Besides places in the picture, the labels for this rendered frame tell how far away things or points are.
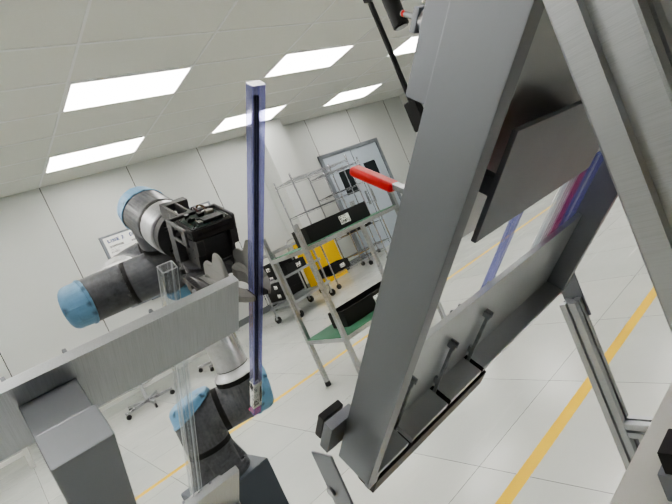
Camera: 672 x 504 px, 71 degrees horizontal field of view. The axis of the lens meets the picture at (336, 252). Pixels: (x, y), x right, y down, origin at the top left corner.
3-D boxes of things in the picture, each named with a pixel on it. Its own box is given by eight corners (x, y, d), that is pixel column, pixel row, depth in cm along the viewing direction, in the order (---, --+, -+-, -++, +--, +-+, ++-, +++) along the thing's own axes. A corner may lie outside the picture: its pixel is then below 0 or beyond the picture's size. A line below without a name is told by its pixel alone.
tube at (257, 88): (254, 416, 71) (249, 411, 72) (261, 411, 72) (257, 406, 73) (252, 86, 39) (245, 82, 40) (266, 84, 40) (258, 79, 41)
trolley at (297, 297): (276, 324, 645) (245, 258, 638) (314, 299, 716) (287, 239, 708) (303, 317, 612) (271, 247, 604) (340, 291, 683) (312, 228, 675)
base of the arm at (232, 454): (187, 491, 124) (170, 458, 124) (232, 454, 134) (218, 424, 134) (212, 500, 113) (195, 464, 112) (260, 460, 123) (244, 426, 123)
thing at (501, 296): (365, 460, 71) (349, 445, 73) (552, 284, 111) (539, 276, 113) (389, 383, 59) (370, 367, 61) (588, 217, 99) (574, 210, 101)
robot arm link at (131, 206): (169, 217, 83) (148, 174, 78) (198, 235, 76) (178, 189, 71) (128, 239, 80) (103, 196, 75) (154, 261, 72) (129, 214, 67)
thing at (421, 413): (376, 477, 70) (342, 443, 74) (560, 294, 110) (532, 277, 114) (377, 473, 70) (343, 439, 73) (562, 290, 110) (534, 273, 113)
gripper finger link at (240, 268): (261, 258, 53) (216, 235, 59) (268, 301, 56) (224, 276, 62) (282, 247, 55) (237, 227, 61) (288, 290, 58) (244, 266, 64)
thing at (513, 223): (463, 343, 88) (456, 339, 89) (467, 340, 89) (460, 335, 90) (583, 67, 57) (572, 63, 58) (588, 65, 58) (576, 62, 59)
